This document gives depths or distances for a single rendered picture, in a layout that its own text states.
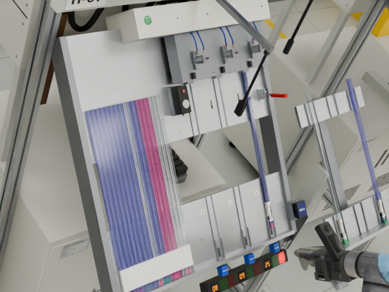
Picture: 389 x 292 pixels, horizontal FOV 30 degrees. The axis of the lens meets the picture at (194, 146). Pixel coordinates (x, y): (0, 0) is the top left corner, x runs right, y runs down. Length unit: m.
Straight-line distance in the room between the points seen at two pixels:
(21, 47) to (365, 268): 1.10
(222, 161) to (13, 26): 1.76
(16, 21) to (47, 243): 0.64
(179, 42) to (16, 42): 0.45
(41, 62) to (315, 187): 1.09
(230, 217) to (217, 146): 1.51
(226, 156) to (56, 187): 1.48
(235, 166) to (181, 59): 1.65
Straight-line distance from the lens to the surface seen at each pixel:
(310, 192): 2.54
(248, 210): 2.22
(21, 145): 2.09
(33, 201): 2.25
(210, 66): 2.06
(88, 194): 1.89
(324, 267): 2.13
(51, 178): 2.33
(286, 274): 3.24
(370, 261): 2.02
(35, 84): 1.94
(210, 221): 2.12
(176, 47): 1.99
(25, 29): 2.00
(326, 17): 5.21
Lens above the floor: 2.28
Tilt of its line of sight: 39 degrees down
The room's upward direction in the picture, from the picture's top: 24 degrees clockwise
